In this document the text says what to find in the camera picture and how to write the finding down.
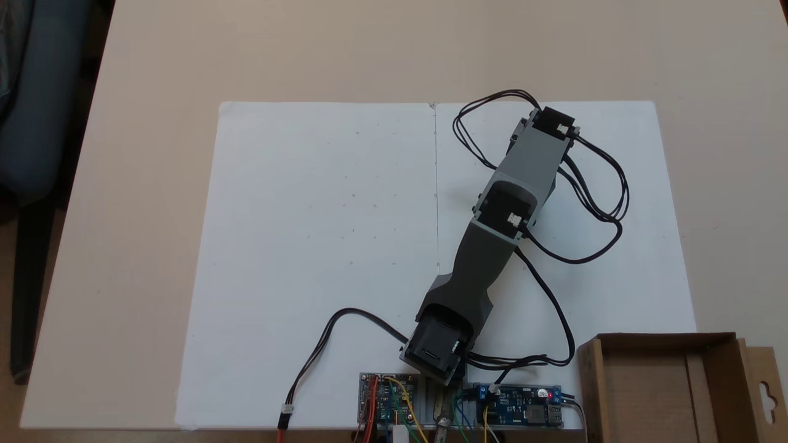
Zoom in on metal clamp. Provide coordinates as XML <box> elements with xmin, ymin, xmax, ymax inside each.
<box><xmin>433</xmin><ymin>391</ymin><xmax>455</xmax><ymax>443</ymax></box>

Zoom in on blue circuit board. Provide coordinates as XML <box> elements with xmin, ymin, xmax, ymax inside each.
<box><xmin>473</xmin><ymin>383</ymin><xmax>565</xmax><ymax>429</ymax></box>

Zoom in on brown cardboard box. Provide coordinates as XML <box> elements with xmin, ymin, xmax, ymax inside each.
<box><xmin>577</xmin><ymin>332</ymin><xmax>788</xmax><ymax>443</ymax></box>

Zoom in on dark blue chair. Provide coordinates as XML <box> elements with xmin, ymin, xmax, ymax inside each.
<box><xmin>0</xmin><ymin>0</ymin><xmax>115</xmax><ymax>385</ymax></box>

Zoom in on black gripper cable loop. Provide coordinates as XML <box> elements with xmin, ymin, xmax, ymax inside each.
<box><xmin>451</xmin><ymin>89</ymin><xmax>544</xmax><ymax>170</ymax></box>

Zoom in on black cable with white connector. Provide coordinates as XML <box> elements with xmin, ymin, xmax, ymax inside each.
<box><xmin>277</xmin><ymin>308</ymin><xmax>410</xmax><ymax>443</ymax></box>

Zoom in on yellow wire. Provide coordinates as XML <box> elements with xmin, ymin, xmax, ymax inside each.
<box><xmin>384</xmin><ymin>376</ymin><xmax>432</xmax><ymax>443</ymax></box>

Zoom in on circuit board with coloured wires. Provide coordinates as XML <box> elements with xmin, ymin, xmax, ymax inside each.
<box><xmin>358</xmin><ymin>372</ymin><xmax>427</xmax><ymax>426</ymax></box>

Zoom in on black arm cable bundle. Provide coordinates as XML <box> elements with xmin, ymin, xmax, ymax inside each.
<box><xmin>465</xmin><ymin>132</ymin><xmax>630</xmax><ymax>371</ymax></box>

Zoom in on orange wires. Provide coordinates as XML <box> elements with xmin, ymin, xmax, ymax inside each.
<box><xmin>363</xmin><ymin>377</ymin><xmax>379</xmax><ymax>443</ymax></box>

